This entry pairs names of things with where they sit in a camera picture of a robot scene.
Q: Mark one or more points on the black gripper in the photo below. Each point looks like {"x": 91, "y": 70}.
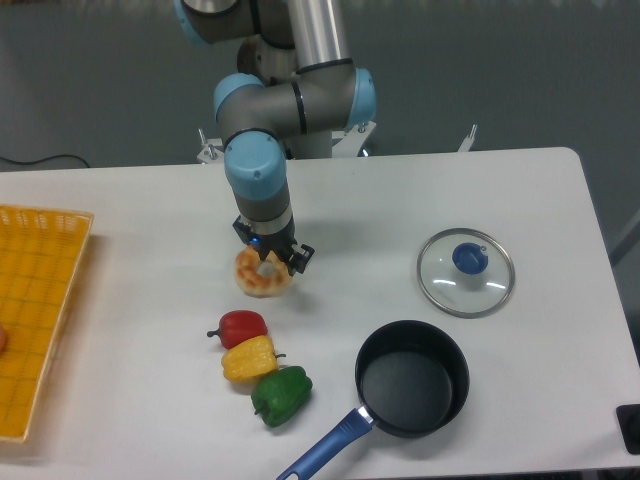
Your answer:
{"x": 282, "y": 243}

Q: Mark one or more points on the black device at table edge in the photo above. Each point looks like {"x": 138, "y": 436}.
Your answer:
{"x": 628, "y": 417}

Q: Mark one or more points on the red bell pepper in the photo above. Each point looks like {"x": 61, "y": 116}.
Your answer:
{"x": 238, "y": 326}

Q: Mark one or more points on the yellow woven basket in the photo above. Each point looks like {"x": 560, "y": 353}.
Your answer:
{"x": 41, "y": 252}

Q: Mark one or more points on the glass lid blue knob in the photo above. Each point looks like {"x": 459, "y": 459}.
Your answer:
{"x": 465, "y": 273}

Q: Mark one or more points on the yellow bell pepper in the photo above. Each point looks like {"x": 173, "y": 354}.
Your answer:
{"x": 250, "y": 360}

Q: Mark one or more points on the glazed twisted donut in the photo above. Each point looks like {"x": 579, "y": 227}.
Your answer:
{"x": 260, "y": 278}

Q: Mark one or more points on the green bell pepper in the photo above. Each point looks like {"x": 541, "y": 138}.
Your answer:
{"x": 279, "y": 396}

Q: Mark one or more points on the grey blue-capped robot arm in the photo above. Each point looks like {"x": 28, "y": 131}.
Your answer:
{"x": 254, "y": 119}

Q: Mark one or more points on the black saucepan blue handle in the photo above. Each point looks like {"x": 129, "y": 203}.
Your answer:
{"x": 411, "y": 378}

